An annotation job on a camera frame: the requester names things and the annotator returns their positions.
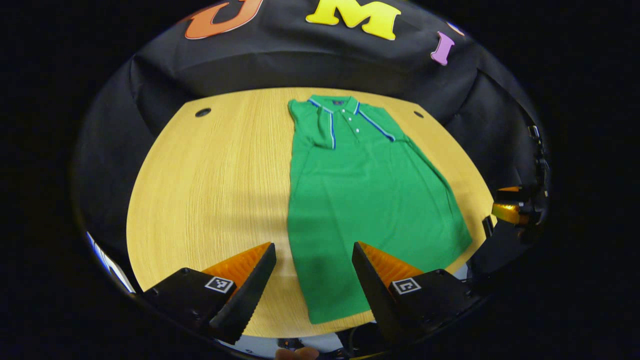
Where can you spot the green T-shirt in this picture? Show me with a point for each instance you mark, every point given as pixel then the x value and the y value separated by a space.
pixel 360 200

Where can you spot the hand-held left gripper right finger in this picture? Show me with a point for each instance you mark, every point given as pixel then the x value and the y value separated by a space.
pixel 375 295

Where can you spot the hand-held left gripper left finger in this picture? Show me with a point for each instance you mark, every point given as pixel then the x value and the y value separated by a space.
pixel 250 292

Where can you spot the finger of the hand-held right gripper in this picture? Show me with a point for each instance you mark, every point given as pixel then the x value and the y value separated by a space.
pixel 510 189
pixel 510 214

